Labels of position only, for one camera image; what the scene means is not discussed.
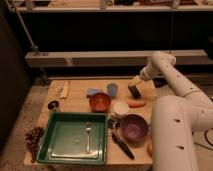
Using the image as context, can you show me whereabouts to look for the yellow banana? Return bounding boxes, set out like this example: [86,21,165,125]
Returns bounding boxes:
[60,81,70,99]

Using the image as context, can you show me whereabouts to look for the white cup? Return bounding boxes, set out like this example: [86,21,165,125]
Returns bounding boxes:
[113,101,129,118]

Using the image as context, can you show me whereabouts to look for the blue sponge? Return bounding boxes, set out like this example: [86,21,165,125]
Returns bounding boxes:
[86,88,103,98]

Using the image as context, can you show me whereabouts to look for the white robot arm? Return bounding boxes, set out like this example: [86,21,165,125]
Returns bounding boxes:
[130,51,213,171]

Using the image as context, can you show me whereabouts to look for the silver fork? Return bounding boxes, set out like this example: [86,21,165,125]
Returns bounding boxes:
[86,122,91,154]

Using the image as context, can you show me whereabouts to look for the green tray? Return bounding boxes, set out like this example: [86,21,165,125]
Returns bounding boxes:
[36,112,108,165]

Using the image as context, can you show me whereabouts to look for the blue plastic cup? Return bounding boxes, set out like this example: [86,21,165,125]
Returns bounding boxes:
[107,83,118,98]

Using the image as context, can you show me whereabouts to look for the bunch of dark grapes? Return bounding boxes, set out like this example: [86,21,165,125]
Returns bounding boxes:
[25,126,44,163]

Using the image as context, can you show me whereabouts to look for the small black round tin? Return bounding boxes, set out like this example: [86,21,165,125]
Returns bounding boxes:
[48,100,59,111]

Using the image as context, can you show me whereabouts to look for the metal diagonal pole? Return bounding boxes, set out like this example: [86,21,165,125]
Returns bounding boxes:
[8,0,50,85]

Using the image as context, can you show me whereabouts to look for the metal spoon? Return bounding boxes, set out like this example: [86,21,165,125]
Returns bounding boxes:
[112,121,118,135]

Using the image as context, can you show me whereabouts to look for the red bowl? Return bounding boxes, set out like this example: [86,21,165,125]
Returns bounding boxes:
[89,93,111,112]

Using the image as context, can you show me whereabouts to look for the black eraser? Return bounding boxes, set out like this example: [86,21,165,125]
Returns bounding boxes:
[128,86,141,99]

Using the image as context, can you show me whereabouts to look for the purple bowl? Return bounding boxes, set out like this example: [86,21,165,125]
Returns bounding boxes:
[120,114,149,143]

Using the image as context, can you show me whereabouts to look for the black floor cable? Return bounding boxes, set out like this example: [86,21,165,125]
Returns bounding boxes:
[193,128,213,151]

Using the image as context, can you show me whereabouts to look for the yellow round fruit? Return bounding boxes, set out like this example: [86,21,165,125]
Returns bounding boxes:
[147,142,152,157]

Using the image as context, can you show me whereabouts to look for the wooden shelf beam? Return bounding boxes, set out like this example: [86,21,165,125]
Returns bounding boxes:
[25,50,213,68]

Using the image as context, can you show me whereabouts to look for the orange carrot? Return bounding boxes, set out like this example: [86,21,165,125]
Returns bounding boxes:
[127,101,146,108]

